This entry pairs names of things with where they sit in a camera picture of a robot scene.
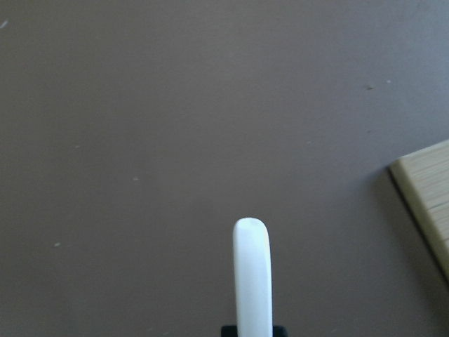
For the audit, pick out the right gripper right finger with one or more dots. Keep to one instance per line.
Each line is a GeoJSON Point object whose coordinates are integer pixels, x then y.
{"type": "Point", "coordinates": [279, 331]}

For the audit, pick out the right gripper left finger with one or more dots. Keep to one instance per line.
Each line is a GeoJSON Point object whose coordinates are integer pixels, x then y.
{"type": "Point", "coordinates": [229, 331]}

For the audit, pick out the white ceramic spoon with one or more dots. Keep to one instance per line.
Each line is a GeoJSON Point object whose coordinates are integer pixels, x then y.
{"type": "Point", "coordinates": [253, 278]}

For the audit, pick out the bamboo cutting board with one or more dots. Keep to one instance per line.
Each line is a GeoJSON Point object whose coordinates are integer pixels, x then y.
{"type": "Point", "coordinates": [421, 178]}

